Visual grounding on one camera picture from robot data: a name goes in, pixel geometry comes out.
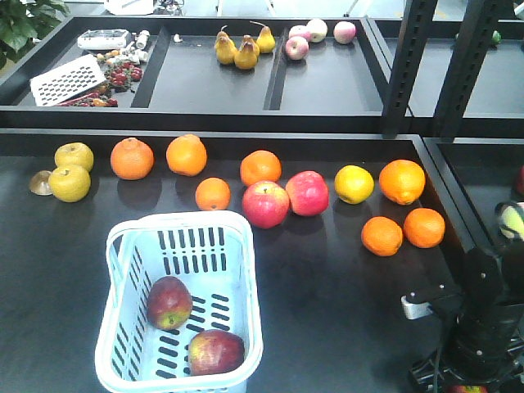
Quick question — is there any yellow citrus front left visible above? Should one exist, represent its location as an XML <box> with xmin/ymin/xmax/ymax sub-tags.
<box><xmin>48</xmin><ymin>165</ymin><xmax>91</xmax><ymax>203</ymax></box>

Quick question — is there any white electronic device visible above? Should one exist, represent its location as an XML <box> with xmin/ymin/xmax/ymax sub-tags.
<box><xmin>77</xmin><ymin>29</ymin><xmax>132</xmax><ymax>50</ymax></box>

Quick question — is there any brown pear group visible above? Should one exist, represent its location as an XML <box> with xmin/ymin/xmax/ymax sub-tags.
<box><xmin>214</xmin><ymin>20</ymin><xmax>276</xmax><ymax>70</ymax></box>

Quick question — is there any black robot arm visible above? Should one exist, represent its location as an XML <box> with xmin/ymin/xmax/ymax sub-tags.
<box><xmin>401</xmin><ymin>201</ymin><xmax>523</xmax><ymax>392</ymax></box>

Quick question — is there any light blue plastic basket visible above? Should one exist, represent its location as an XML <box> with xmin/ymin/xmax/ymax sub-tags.
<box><xmin>94</xmin><ymin>210</ymin><xmax>263</xmax><ymax>392</ymax></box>

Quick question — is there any large orange top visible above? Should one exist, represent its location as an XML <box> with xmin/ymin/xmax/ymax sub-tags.
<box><xmin>379</xmin><ymin>159</ymin><xmax>426</xmax><ymax>206</ymax></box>

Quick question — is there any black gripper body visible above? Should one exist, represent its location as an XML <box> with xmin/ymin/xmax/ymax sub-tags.
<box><xmin>400</xmin><ymin>245</ymin><xmax>523</xmax><ymax>389</ymax></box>

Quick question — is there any small orange centre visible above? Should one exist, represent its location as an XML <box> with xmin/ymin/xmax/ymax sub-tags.
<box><xmin>195</xmin><ymin>177</ymin><xmax>231</xmax><ymax>211</ymax></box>

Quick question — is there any red apple centre tray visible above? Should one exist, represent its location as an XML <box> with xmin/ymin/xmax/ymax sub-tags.
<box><xmin>513</xmin><ymin>166</ymin><xmax>524</xmax><ymax>196</ymax></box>

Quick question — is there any green potted plant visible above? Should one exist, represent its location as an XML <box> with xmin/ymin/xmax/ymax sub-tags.
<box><xmin>1</xmin><ymin>0</ymin><xmax>70</xmax><ymax>68</ymax></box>

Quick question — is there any black wooden produce stand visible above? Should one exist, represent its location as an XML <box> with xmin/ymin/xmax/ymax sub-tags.
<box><xmin>0</xmin><ymin>0</ymin><xmax>524</xmax><ymax>393</ymax></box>

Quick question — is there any orange behind apples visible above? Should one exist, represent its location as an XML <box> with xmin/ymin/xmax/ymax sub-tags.
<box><xmin>240</xmin><ymin>150</ymin><xmax>282</xmax><ymax>187</ymax></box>

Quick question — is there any red apple with stem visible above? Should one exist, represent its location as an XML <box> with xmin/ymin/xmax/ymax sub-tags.
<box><xmin>242</xmin><ymin>181</ymin><xmax>290</xmax><ymax>229</ymax></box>

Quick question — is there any pink apple group back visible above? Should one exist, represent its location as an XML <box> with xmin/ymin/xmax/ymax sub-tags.
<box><xmin>284</xmin><ymin>18</ymin><xmax>357</xmax><ymax>61</ymax></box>

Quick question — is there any red pink apple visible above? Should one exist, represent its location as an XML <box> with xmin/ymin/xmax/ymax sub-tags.
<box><xmin>285</xmin><ymin>170</ymin><xmax>329</xmax><ymax>217</ymax></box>

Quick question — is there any orange fruit front left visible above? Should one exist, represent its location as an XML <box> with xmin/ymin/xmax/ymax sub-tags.
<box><xmin>360</xmin><ymin>216</ymin><xmax>404</xmax><ymax>257</ymax></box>

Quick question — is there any knobbed orange far left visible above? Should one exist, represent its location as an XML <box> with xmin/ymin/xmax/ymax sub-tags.
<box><xmin>111</xmin><ymin>138</ymin><xmax>155</xmax><ymax>180</ymax></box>

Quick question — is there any dark red apple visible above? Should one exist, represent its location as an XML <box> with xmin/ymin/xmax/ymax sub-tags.
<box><xmin>445</xmin><ymin>385</ymin><xmax>488</xmax><ymax>393</ymax></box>
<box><xmin>147</xmin><ymin>276</ymin><xmax>193</xmax><ymax>331</ymax></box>
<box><xmin>188</xmin><ymin>329</ymin><xmax>245</xmax><ymax>376</ymax></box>

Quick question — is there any yellow round citrus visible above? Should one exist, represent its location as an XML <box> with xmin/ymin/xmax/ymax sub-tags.
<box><xmin>334</xmin><ymin>165</ymin><xmax>374</xmax><ymax>205</ymax></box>

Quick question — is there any orange fruit front right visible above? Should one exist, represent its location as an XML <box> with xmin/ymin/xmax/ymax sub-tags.
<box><xmin>403</xmin><ymin>208</ymin><xmax>445</xmax><ymax>249</ymax></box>

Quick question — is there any yellow citrus back left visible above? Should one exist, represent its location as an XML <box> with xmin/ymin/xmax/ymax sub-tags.
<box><xmin>54</xmin><ymin>142</ymin><xmax>94</xmax><ymax>172</ymax></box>

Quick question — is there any orange fruit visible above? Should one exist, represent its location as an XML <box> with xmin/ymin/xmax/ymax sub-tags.
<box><xmin>403</xmin><ymin>208</ymin><xmax>445</xmax><ymax>249</ymax></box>
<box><xmin>360</xmin><ymin>216</ymin><xmax>404</xmax><ymax>257</ymax></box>

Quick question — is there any dark red apple front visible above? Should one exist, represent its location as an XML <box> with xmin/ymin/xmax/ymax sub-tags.
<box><xmin>445</xmin><ymin>385</ymin><xmax>488</xmax><ymax>393</ymax></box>

